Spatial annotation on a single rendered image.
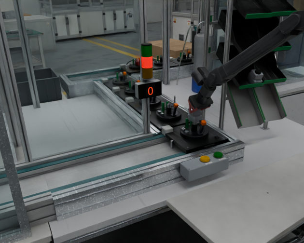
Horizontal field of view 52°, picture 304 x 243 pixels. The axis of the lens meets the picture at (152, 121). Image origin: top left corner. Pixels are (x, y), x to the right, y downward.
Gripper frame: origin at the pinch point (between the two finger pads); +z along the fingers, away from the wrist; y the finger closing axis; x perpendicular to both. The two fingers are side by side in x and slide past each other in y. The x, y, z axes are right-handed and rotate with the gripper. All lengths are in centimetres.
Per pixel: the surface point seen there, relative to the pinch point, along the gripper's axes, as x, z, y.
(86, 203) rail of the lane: 25, 4, 61
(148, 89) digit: -14.3, -3.8, 19.6
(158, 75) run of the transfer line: -83, 85, -41
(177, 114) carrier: -10.9, 21.7, -3.3
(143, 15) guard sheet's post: -37.7, -26.7, 17.5
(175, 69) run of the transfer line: -85, 82, -58
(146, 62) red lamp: -22.1, -13.7, 19.4
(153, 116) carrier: -16.0, 27.5, 8.0
